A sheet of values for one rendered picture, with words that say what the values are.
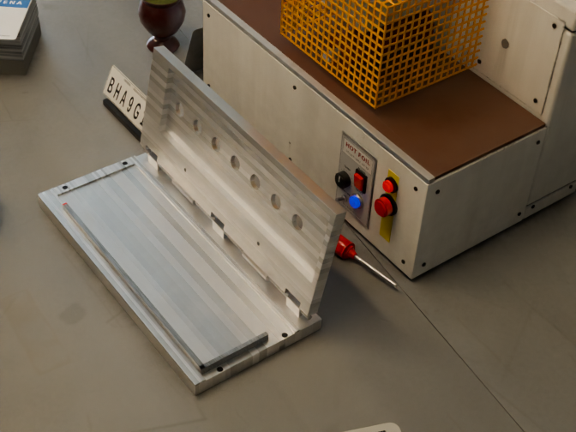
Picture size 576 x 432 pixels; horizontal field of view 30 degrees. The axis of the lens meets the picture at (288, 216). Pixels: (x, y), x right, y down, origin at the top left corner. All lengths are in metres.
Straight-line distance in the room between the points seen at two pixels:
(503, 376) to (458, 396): 0.07
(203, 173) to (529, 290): 0.50
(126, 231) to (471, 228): 0.51
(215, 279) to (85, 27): 0.72
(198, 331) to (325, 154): 0.35
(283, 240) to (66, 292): 0.32
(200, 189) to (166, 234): 0.08
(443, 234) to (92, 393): 0.54
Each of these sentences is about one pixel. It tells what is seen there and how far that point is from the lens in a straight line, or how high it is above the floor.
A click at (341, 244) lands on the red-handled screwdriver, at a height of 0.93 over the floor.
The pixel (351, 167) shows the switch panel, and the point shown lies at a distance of 1.57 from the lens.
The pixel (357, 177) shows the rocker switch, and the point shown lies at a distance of 1.55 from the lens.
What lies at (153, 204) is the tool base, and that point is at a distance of 1.64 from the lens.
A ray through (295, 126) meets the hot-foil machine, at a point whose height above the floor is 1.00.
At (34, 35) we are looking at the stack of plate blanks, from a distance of 2.01.
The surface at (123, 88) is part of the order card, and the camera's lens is 1.83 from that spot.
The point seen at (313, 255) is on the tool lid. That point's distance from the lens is 1.43.
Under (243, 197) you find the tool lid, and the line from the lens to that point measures 1.52.
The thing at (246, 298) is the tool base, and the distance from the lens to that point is 1.50.
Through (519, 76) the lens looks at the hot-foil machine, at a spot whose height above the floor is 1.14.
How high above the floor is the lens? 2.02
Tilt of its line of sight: 43 degrees down
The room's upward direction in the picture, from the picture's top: 4 degrees clockwise
